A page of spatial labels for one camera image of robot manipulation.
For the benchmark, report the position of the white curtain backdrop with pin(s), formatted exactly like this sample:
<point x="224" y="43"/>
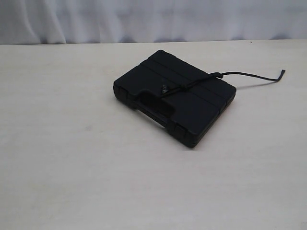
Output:
<point x="136" y="21"/>

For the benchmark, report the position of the black plastic case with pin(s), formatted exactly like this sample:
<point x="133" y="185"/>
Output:
<point x="185" y="100"/>

